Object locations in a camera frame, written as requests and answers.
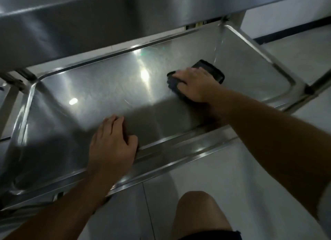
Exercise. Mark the black cleaning cloth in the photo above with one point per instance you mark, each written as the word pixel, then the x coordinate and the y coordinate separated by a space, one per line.
pixel 210 69

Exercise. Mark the person's left thumb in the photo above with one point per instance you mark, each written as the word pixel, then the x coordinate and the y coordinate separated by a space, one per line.
pixel 131 145

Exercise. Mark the person's right thumb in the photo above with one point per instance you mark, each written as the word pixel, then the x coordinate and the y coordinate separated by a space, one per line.
pixel 184 88

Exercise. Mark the stainless steel cart tray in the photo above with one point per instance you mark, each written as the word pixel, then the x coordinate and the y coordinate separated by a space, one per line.
pixel 103 92

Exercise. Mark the person's right hand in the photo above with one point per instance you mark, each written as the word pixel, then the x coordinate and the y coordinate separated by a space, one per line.
pixel 200 86

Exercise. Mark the stainless steel cart shelf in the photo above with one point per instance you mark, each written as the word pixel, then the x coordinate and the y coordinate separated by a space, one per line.
pixel 77 17

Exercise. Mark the person's left forearm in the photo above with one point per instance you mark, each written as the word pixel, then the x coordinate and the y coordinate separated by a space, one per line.
pixel 64 211

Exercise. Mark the black shorts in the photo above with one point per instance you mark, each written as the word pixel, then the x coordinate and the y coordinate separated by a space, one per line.
pixel 214 236

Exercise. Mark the steel cart leg post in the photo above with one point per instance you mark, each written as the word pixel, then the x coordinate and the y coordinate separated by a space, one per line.
pixel 232 19
pixel 319 83
pixel 11 97

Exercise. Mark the person's right forearm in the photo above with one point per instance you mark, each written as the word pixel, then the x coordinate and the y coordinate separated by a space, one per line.
pixel 271 141

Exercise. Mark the person's left hand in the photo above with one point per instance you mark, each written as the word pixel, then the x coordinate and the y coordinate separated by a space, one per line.
pixel 111 149

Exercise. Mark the person's bare leg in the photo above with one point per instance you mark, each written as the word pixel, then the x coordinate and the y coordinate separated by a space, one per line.
pixel 199 211

